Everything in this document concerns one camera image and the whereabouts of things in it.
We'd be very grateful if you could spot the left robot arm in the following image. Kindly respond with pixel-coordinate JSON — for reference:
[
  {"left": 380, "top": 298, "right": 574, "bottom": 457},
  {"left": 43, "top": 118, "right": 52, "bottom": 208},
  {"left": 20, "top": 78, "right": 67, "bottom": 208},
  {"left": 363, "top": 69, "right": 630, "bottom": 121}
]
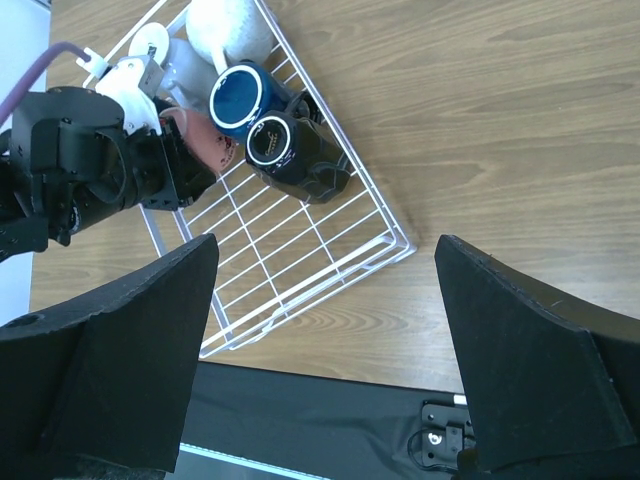
[{"left": 1, "top": 87, "right": 216, "bottom": 259}]

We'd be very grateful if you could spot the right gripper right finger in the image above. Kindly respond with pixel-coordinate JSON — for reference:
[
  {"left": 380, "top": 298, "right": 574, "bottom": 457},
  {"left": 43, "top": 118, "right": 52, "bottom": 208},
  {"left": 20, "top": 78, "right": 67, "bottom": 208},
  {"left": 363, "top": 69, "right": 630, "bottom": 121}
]
[{"left": 435, "top": 235, "right": 639, "bottom": 473}]

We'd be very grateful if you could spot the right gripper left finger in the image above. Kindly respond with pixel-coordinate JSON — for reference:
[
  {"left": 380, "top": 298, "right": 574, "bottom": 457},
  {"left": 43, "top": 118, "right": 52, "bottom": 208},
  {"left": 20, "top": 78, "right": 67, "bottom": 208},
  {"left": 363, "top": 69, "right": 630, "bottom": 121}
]
[{"left": 1, "top": 234, "right": 219, "bottom": 473}]

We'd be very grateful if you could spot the white wire dish rack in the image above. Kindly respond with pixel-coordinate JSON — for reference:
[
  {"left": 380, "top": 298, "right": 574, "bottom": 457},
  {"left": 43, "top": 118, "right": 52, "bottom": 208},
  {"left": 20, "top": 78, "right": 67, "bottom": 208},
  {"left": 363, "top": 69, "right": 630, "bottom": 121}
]
[{"left": 79, "top": 0, "right": 419, "bottom": 360}]

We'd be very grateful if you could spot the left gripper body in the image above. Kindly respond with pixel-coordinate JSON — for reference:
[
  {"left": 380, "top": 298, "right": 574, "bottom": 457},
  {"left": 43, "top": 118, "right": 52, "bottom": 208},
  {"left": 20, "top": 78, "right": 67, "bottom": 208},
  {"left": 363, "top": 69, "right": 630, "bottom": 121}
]
[{"left": 9, "top": 87, "right": 216, "bottom": 248}]

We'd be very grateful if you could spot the dark blue enamel mug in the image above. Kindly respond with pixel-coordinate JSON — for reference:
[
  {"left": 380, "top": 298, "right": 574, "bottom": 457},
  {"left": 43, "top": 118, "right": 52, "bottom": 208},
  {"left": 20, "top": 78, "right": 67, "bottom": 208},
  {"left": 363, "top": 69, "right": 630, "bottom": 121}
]
[{"left": 209, "top": 61, "right": 295, "bottom": 142}]

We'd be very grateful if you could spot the white speckled mug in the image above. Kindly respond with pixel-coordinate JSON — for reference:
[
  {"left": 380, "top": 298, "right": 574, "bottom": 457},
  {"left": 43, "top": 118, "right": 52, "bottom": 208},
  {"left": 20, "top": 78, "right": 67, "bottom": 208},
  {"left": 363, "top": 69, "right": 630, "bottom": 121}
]
[{"left": 185, "top": 0, "right": 275, "bottom": 74}]

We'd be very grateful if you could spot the black mug white interior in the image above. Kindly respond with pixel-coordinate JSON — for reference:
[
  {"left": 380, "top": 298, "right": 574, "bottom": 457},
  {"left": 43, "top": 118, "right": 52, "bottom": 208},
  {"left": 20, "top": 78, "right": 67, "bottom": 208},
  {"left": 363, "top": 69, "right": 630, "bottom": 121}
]
[{"left": 245, "top": 91, "right": 350, "bottom": 204}]

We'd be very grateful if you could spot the red mug white interior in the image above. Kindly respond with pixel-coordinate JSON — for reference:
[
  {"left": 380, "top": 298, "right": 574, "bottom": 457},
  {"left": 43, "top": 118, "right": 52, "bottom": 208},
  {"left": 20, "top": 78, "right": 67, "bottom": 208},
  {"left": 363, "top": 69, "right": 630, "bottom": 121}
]
[{"left": 159, "top": 107, "right": 238, "bottom": 176}]

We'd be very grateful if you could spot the clear plastic cup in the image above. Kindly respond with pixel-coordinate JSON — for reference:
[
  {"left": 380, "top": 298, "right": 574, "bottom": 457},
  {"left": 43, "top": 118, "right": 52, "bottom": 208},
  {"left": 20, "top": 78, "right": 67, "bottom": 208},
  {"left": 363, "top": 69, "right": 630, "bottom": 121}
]
[{"left": 128, "top": 22, "right": 218, "bottom": 114}]

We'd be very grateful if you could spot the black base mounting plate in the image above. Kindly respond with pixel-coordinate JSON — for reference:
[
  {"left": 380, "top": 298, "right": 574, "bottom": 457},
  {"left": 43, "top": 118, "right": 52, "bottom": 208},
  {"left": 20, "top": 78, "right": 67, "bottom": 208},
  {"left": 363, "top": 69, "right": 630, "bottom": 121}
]
[{"left": 182, "top": 362, "right": 475, "bottom": 479}]

